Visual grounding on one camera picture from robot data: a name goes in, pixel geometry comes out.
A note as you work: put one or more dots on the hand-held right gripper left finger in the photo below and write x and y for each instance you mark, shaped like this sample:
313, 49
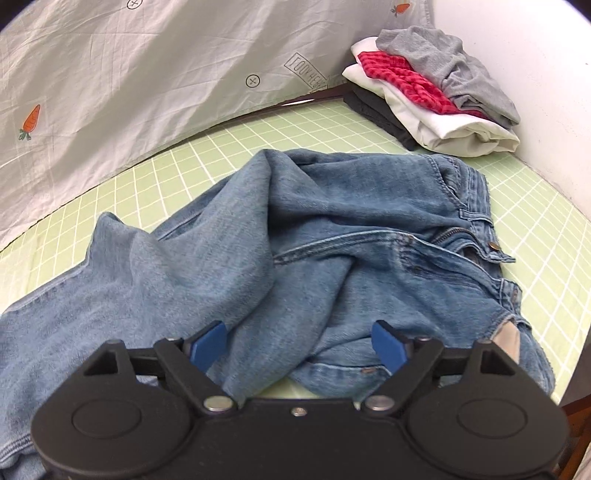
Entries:
207, 345

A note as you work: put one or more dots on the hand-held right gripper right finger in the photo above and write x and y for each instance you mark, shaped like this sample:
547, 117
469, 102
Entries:
388, 346

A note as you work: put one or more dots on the blue denim jeans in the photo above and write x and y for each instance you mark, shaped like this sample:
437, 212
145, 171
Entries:
323, 221

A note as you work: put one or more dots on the brown wooden furniture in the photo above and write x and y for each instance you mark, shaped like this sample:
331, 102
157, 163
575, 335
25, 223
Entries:
579, 429

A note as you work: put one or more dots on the white folded garment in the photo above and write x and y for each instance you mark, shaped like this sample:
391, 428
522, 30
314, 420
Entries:
443, 131

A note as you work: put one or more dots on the dark folded garment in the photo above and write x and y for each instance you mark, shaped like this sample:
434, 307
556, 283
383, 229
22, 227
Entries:
374, 113

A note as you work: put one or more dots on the grey carrot print sheet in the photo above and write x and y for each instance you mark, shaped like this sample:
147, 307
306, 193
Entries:
138, 92

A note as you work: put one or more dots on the red checked garment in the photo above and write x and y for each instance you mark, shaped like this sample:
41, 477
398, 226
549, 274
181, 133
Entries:
406, 78

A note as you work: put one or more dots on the grey folded garment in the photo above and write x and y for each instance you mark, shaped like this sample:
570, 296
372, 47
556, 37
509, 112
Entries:
461, 69

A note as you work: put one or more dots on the dark bed frame edge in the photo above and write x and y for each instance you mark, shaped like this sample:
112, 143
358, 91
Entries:
323, 94

